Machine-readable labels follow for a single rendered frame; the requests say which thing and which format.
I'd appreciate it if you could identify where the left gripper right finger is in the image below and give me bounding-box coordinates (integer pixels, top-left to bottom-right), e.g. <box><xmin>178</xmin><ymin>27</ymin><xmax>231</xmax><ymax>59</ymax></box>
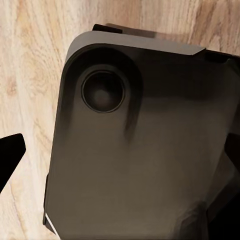
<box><xmin>224</xmin><ymin>133</ymin><xmax>240</xmax><ymax>172</ymax></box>

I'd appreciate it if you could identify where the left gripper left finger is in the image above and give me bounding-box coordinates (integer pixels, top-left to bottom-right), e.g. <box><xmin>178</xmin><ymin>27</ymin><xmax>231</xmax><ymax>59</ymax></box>
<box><xmin>0</xmin><ymin>133</ymin><xmax>26</xmax><ymax>193</ymax></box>

